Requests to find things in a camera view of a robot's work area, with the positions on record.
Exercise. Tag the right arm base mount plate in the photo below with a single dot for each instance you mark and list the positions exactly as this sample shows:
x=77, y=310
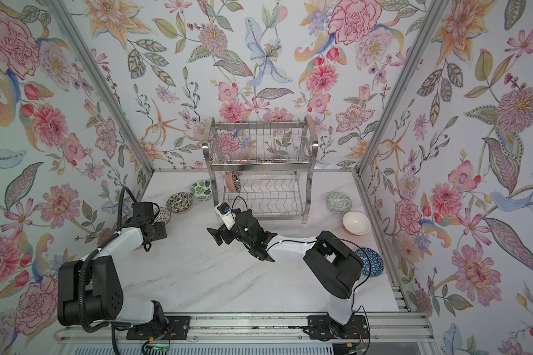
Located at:
x=337, y=327

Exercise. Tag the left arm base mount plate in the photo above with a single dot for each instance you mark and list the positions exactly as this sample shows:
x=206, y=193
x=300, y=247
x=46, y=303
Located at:
x=173, y=328

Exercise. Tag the plain white bowl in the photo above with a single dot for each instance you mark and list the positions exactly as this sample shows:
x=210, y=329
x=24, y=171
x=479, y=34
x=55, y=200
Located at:
x=356, y=223

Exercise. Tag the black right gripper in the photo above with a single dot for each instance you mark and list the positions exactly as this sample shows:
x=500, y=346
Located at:
x=219, y=235

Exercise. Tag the white lattice pattern bowl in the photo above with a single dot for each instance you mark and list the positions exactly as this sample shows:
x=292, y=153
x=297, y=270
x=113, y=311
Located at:
x=163, y=215

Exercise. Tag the dark speckled pattern bowl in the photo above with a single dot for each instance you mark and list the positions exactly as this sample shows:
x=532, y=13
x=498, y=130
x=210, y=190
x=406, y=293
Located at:
x=179, y=202

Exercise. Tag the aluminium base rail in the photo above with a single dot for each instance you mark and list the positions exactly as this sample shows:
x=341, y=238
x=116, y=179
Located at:
x=371, y=327

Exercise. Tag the green leaf pattern bowl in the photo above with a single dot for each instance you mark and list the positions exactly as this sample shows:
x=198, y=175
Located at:
x=202, y=190

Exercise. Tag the pale green patterned bowl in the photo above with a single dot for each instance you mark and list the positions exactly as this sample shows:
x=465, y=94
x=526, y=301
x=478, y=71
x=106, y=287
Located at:
x=338, y=202

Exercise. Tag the steel two-tier dish rack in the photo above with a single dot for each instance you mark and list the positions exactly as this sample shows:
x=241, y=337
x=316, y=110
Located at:
x=275, y=160

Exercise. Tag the blue geometric pattern bowl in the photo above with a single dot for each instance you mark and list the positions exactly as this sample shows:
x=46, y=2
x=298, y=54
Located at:
x=373, y=265

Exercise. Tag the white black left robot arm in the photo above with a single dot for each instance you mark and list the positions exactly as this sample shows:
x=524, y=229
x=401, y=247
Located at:
x=90, y=293

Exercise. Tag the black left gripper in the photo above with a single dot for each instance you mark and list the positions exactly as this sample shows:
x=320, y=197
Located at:
x=161, y=229

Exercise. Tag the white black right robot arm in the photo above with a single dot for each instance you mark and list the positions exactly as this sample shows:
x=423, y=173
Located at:
x=335, y=266

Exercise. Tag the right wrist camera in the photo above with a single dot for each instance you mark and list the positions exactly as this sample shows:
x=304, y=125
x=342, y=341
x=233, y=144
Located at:
x=226, y=215

